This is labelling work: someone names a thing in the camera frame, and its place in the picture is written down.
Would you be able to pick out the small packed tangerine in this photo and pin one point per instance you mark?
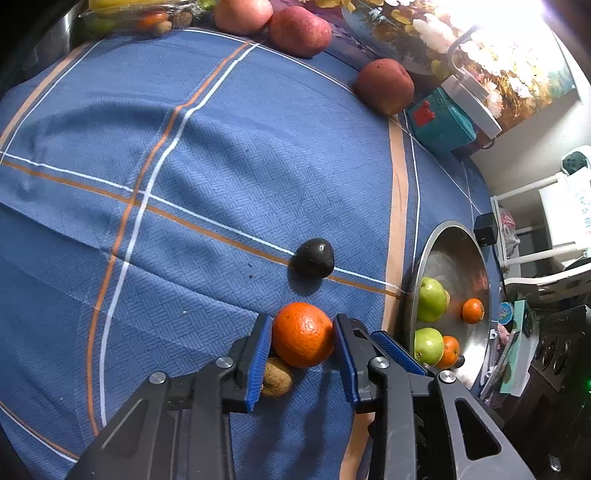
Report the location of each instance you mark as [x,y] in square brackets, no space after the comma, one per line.
[152,21]

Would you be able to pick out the blue plaid tablecloth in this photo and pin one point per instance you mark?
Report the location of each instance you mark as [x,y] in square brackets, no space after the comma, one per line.
[138,277]

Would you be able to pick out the yellow banana bunch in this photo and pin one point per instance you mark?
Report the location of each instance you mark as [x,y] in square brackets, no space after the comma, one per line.
[120,2]

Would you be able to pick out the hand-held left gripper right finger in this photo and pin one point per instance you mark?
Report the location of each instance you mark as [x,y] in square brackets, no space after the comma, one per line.
[345,364]

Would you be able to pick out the dark plum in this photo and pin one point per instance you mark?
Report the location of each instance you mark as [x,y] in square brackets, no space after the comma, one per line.
[460,361]
[314,257]

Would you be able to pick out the small green apple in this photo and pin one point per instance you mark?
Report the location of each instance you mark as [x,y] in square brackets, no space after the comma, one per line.
[428,345]

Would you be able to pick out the black appliance with knobs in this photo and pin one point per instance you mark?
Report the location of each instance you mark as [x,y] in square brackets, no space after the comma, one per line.
[563,350]

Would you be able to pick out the brown kiwi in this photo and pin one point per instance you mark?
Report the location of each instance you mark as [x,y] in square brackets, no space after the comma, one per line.
[279,381]

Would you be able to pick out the white flat box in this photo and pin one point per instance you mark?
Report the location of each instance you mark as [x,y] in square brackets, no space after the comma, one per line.
[473,104]

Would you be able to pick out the white rack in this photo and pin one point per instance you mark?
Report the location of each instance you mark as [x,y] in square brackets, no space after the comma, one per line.
[561,217]

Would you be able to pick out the pink red apple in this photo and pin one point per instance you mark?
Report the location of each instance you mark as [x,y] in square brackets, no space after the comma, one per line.
[242,14]

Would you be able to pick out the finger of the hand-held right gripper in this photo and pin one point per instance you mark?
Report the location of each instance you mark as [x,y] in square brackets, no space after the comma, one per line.
[397,350]

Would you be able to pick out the bag of small fruits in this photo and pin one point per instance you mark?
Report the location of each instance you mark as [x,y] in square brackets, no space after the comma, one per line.
[115,18]

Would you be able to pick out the floral wall picture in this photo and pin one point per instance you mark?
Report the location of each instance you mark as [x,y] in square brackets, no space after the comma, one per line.
[508,60]

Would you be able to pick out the black power adapter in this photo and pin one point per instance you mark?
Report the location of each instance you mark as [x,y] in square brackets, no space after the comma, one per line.
[486,228]

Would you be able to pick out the large green apple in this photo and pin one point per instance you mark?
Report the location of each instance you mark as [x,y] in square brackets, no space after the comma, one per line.
[431,299]

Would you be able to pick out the teal booklet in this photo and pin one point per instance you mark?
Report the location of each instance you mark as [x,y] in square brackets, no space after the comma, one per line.
[519,350]

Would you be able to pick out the teal box with red label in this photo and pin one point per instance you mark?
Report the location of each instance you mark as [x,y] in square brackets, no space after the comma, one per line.
[441,122]

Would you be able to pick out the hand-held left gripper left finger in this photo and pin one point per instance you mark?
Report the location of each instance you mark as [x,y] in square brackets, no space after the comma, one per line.
[258,364]

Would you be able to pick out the orange tangerine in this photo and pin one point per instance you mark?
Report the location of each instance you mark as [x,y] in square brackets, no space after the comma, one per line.
[302,334]
[451,351]
[473,310]

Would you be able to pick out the stainless steel kettle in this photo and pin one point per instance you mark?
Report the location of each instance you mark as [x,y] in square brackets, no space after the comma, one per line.
[74,23]

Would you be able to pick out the round metal plate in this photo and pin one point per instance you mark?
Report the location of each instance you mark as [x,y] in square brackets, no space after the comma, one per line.
[461,267]

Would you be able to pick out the dark red apple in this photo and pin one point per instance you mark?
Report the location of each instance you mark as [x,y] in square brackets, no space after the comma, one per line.
[384,86]
[300,31]

